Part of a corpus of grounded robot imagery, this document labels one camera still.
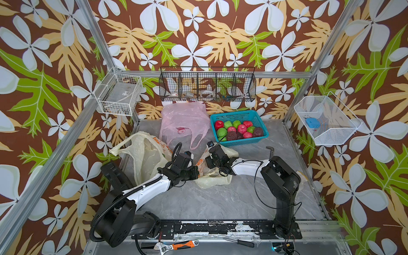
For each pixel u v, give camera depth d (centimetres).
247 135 104
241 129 107
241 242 71
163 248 69
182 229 75
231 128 108
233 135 98
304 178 91
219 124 111
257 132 101
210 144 84
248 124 111
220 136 107
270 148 104
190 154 82
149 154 98
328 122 82
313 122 85
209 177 82
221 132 105
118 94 86
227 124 111
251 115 115
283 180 50
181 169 67
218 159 74
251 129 107
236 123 112
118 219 41
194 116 108
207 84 98
